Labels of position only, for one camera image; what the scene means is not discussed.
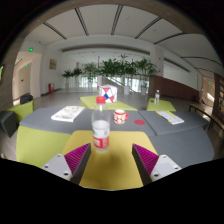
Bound black bag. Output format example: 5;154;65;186
19;93;34;105

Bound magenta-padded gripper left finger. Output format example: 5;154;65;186
40;143;92;185

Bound square lime green table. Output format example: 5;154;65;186
146;97;177;113

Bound group of potted plants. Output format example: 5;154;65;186
61;54;158;96

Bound long lime green table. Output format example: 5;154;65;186
79;95;138;112

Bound white red patterned mug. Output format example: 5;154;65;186
113;109;130;125

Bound white yellow brochure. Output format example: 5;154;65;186
155;110;185;126

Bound clear red-capped water bottle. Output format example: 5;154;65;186
91;96;111;154

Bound white cube red blue triangles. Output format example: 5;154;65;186
97;84;119;104

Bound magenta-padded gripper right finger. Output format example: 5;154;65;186
131;143;183;186

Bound flat round red coaster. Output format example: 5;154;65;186
134;118;147;126

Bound wooden bench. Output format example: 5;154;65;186
188;102;224;131

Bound lime green armchair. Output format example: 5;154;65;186
7;99;35;123

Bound small clear water bottle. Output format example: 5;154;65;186
153;89;161;105

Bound dark grey chair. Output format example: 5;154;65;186
0;110;18;138

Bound red fire extinguisher box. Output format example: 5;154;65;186
47;82;55;95

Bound framed wall picture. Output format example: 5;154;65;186
49;58;58;71

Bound open white magazine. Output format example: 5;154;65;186
50;105;86;123

